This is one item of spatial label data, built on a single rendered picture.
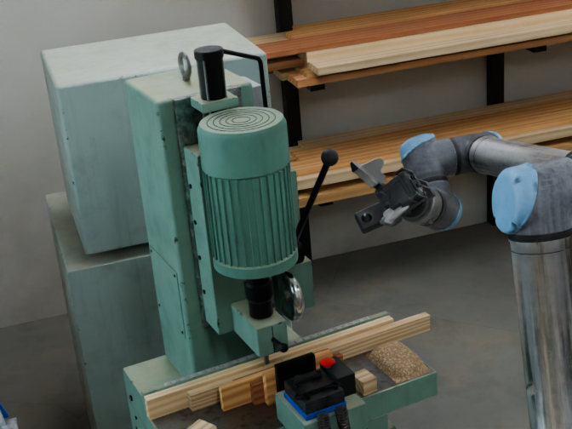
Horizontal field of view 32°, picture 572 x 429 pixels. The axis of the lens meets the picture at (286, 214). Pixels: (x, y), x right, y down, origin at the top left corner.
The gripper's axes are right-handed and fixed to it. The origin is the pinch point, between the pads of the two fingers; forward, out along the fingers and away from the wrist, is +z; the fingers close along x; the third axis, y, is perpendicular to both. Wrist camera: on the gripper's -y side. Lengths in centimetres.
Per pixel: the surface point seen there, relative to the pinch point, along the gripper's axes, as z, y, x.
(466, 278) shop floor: -240, -66, -44
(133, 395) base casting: -11, -82, 2
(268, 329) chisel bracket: 3.3, -31.5, 13.6
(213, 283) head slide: 5.8, -37.7, -1.3
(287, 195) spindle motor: 14.2, -8.9, -3.1
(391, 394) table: -17.7, -22.5, 33.8
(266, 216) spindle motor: 17.5, -13.3, -0.5
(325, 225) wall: -225, -108, -99
